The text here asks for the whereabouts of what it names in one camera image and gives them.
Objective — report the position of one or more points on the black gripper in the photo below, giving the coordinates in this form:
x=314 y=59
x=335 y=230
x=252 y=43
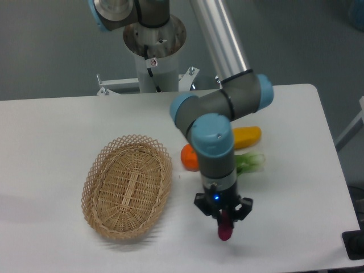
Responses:
x=212 y=201

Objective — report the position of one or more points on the purple sweet potato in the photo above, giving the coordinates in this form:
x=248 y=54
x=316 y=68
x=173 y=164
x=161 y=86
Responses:
x=225 y=228

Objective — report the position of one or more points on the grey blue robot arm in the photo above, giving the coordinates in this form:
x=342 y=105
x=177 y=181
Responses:
x=204 y=121

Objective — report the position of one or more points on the green bok choy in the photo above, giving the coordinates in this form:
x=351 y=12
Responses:
x=249 y=162

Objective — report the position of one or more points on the orange tangerine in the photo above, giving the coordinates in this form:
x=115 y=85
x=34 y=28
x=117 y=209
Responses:
x=189 y=158

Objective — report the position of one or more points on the yellow mango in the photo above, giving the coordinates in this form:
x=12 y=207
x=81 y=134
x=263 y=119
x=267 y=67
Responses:
x=246 y=136

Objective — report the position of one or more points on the woven wicker basket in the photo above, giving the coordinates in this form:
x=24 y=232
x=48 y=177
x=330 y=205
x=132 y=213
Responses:
x=127 y=187

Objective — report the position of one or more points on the black box at table edge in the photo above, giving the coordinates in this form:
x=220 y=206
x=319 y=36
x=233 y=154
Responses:
x=353 y=241

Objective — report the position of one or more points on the white furniture leg right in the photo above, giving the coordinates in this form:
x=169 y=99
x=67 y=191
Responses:
x=351 y=130

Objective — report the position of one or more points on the blue object top right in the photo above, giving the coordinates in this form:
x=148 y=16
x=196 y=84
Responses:
x=355 y=13

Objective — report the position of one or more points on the white metal base frame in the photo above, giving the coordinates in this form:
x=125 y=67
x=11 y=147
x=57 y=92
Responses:
x=191 y=80

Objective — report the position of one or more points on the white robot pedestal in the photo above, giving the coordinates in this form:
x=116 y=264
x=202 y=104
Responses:
x=156 y=50

